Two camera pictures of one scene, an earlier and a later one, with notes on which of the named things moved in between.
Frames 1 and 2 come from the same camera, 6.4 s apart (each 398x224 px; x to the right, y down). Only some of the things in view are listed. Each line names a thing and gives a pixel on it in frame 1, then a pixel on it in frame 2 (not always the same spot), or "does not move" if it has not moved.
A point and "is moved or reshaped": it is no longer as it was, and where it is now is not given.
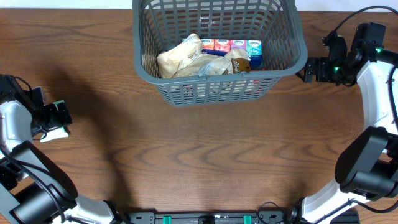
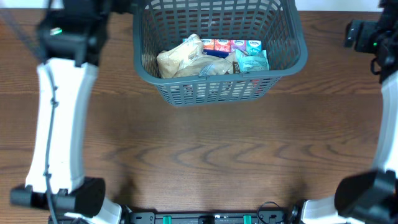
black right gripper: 313,69 to 349,33
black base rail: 212,217 does not move
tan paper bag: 194,66 is moved or reshaped
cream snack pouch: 168,62 does not move
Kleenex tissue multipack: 222,46 does not move
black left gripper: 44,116 to 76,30
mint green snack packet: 55,133 is moved or reshaped
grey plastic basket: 158,23 does not move
